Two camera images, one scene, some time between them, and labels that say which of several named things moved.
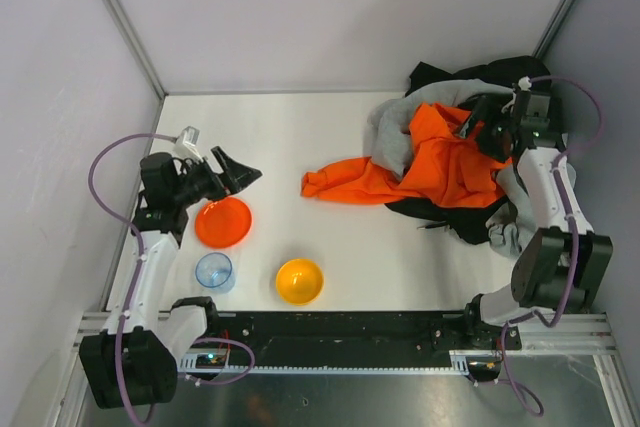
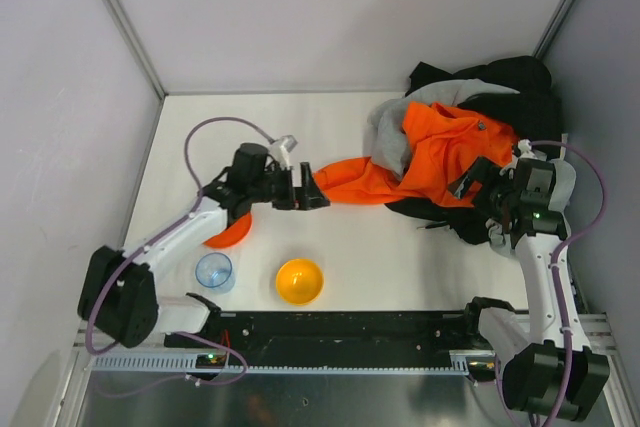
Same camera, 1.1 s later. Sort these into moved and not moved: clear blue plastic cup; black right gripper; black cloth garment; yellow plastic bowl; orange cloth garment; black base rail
Moved: black right gripper
Not moved: black base rail; black cloth garment; yellow plastic bowl; orange cloth garment; clear blue plastic cup
